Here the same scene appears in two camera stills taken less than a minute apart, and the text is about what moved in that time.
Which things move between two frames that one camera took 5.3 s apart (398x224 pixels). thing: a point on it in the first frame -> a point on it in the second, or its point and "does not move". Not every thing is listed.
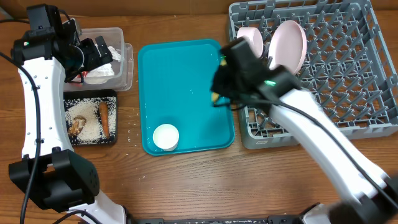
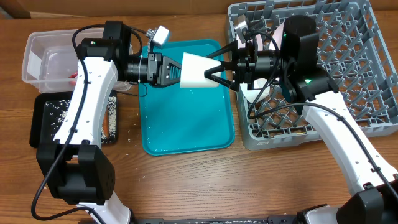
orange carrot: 103,107 does not move
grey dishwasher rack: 345,70 does not move
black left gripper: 95,61 -> 157,59
